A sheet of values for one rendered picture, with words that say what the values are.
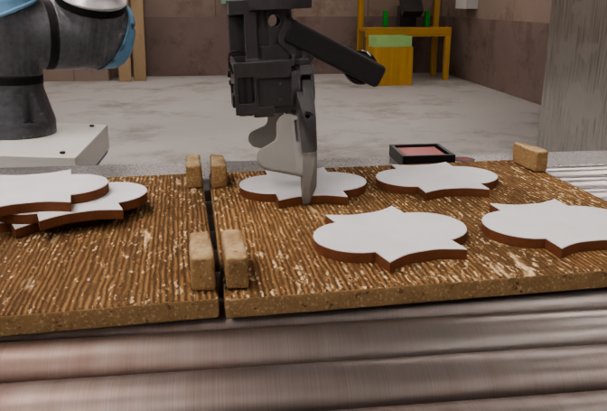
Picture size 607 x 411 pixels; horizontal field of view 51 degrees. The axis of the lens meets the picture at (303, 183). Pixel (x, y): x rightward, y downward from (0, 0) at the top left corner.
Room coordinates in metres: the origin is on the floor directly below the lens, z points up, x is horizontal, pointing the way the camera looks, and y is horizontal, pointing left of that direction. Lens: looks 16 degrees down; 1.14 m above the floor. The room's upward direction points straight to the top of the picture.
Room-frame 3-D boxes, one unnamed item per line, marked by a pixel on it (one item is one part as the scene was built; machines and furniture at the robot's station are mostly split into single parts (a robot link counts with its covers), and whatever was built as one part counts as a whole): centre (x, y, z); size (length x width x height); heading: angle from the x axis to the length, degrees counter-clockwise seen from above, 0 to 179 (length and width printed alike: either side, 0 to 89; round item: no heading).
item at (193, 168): (0.71, 0.13, 0.95); 0.06 x 0.02 x 0.03; 11
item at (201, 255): (0.45, 0.08, 0.95); 0.06 x 0.02 x 0.03; 11
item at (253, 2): (0.67, 0.03, 1.08); 0.09 x 0.08 x 0.12; 100
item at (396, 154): (0.90, -0.17, 0.92); 0.08 x 0.08 x 0.02; 7
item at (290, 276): (0.62, -0.12, 0.93); 0.41 x 0.35 x 0.02; 100
